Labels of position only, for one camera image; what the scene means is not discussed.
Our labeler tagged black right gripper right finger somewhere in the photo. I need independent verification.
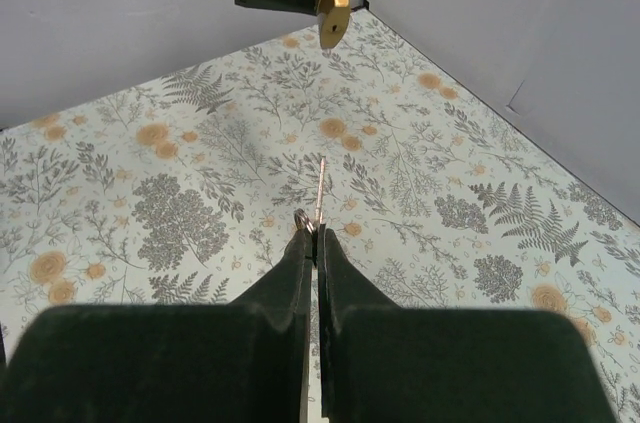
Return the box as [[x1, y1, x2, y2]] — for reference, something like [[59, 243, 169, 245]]
[[317, 227, 615, 422]]

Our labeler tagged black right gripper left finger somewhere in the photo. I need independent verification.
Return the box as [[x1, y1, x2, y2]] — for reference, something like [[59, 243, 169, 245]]
[[3, 230, 314, 422]]

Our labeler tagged brass padlock with steel shackle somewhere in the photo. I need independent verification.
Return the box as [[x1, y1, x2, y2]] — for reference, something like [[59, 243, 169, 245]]
[[315, 0, 351, 50]]

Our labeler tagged silver key with ring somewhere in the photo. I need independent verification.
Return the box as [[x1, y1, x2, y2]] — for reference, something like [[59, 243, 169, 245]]
[[293, 156, 326, 234]]

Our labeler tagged floral patterned table mat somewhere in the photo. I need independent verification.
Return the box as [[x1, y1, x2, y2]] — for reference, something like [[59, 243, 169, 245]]
[[1, 11, 639, 422]]

